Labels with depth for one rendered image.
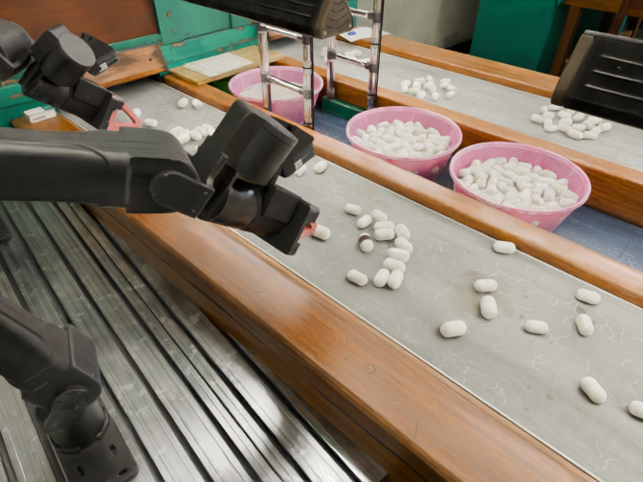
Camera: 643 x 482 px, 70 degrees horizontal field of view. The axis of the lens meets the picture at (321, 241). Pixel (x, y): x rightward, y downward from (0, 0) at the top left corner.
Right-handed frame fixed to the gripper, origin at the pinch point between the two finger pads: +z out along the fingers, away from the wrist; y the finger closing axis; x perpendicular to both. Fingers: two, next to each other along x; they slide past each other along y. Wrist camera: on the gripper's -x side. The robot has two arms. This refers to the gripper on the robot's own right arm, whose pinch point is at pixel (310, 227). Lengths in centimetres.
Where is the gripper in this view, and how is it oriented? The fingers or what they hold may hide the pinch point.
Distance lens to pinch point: 64.6
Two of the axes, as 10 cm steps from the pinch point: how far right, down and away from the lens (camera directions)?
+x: -4.5, 8.9, 1.2
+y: -7.2, -4.4, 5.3
